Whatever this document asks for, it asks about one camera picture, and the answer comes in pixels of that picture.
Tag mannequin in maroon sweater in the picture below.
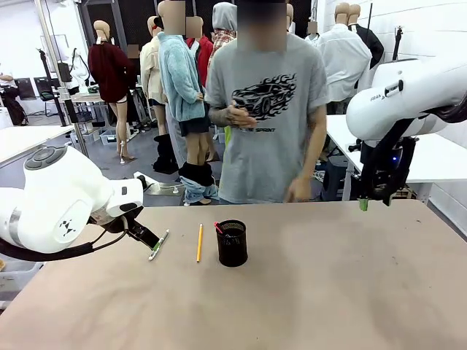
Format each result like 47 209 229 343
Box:
87 20 136 165

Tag mannequin in red jacket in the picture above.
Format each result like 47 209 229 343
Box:
185 16 215 88

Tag mannequin in light blue fleece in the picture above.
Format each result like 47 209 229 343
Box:
156 0 220 207

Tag person's right hand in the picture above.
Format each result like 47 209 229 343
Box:
228 102 253 129

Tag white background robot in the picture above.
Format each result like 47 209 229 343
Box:
69 47 90 94

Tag white green pen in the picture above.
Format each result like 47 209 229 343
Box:
147 229 171 262

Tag clear plastic storage bin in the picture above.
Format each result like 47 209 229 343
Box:
0 254 45 311

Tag person's left hand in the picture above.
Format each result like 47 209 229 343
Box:
284 176 312 203

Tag slanted metal frame pole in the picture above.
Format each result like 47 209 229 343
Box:
34 0 90 158

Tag black mesh pen holder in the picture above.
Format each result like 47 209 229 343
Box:
215 219 249 268

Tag dark box under table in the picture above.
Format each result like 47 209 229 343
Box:
323 156 351 202

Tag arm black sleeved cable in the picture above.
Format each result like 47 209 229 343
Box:
360 98 467 201
0 218 131 263

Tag long yellow pencil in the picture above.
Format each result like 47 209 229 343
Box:
196 222 204 263

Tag person's tattooed right forearm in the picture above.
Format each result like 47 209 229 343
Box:
208 104 234 128

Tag gray floor crate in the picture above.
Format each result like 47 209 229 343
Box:
99 129 120 147

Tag large white table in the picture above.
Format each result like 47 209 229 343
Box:
325 114 467 183

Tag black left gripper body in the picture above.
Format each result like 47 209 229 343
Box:
89 206 144 233

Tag black tripod stand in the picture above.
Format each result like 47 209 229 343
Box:
392 25 406 63

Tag mannequin in cream shirt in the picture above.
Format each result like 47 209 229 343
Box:
139 16 180 174

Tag white side table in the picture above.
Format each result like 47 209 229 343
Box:
0 125 76 168

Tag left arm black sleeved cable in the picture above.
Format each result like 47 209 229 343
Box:
0 218 131 263

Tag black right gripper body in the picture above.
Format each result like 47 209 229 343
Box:
359 136 417 201

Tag person's left forearm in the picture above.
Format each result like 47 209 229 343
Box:
299 138 327 182

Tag mannequin in gray hood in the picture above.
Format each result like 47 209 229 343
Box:
207 1 238 66

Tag mannequin in white shirt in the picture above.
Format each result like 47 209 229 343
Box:
315 1 373 105

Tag seated background person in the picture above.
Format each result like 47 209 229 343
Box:
0 63 29 127

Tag right arm black sleeved cable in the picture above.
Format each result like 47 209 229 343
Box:
360 98 467 201

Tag mannequin in black jacket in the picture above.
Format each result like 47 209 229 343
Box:
348 3 385 70

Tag person in gray T-shirt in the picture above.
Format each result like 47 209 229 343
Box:
205 0 328 204

